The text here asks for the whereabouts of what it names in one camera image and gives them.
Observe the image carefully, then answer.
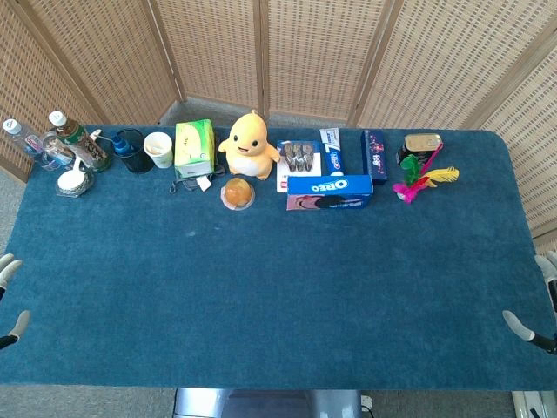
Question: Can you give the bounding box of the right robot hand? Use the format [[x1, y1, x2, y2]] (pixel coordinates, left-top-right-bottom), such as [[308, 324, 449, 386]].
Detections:
[[502, 250, 557, 354]]

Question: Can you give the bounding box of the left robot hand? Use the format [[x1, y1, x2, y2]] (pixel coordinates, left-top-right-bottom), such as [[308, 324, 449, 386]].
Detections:
[[0, 253, 32, 350]]

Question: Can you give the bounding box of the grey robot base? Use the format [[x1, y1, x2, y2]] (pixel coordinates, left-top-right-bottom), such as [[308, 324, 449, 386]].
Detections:
[[172, 388, 375, 418]]

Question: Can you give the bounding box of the white lidded glass jar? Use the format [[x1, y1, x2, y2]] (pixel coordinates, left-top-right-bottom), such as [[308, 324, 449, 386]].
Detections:
[[55, 156, 96, 199]]

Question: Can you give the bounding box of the clear glass jar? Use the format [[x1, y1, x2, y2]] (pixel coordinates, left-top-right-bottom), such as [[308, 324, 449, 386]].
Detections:
[[40, 131, 76, 170]]

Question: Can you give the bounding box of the clear water bottle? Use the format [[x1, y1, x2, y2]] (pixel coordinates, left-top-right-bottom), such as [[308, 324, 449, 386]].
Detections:
[[2, 118, 50, 169]]

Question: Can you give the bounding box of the green tea bottle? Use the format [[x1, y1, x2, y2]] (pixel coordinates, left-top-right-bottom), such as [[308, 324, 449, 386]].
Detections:
[[48, 111, 113, 173]]

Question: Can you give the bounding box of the blue small bottle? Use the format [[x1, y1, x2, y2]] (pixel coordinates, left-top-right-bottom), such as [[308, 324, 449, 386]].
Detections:
[[109, 132, 134, 157]]

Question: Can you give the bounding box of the black cup blue lid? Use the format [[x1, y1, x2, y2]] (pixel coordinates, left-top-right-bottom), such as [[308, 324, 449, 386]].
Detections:
[[115, 129, 156, 174]]

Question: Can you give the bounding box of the colourful feather shuttlecock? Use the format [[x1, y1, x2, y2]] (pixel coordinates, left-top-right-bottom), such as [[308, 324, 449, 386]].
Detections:
[[392, 142, 460, 205]]

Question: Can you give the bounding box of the white paper cup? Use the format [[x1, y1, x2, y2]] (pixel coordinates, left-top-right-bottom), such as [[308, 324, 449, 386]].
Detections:
[[143, 131, 175, 170]]

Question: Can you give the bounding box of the black clip with tag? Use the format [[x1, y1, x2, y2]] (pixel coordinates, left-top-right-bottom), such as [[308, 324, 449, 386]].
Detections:
[[169, 172, 226, 195]]

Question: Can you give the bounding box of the gold metal food can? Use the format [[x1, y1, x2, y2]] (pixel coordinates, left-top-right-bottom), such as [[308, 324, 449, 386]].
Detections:
[[396, 132, 444, 167]]

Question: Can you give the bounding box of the green tissue box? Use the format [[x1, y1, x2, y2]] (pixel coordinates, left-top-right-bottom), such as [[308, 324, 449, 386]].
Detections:
[[173, 118, 218, 179]]

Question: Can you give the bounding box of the dark blue slim box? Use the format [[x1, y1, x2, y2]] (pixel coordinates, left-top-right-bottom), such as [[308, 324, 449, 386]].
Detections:
[[360, 129, 388, 186]]

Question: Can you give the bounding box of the blue Oreo cookie box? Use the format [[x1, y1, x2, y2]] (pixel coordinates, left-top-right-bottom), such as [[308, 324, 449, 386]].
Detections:
[[286, 174, 375, 212]]

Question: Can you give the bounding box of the orange jelly cup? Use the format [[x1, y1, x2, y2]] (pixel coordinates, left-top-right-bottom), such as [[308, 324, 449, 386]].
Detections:
[[220, 177, 257, 212]]

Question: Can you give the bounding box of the blue carpet table cover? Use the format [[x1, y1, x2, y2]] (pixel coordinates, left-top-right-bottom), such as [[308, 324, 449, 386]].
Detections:
[[0, 125, 557, 392]]

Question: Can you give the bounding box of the blue white toothpaste box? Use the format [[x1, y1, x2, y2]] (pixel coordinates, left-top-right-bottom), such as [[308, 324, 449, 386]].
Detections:
[[319, 127, 347, 178]]

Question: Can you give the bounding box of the yellow plush duck toy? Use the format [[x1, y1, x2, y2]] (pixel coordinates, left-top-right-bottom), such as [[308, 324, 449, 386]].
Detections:
[[217, 110, 282, 181]]

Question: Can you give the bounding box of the packaged metal clips card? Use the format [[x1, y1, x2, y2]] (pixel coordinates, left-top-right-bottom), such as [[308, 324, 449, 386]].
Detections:
[[276, 138, 324, 193]]

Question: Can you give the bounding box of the woven bamboo folding screen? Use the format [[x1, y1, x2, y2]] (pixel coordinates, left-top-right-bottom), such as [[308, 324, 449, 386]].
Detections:
[[0, 0, 557, 256]]

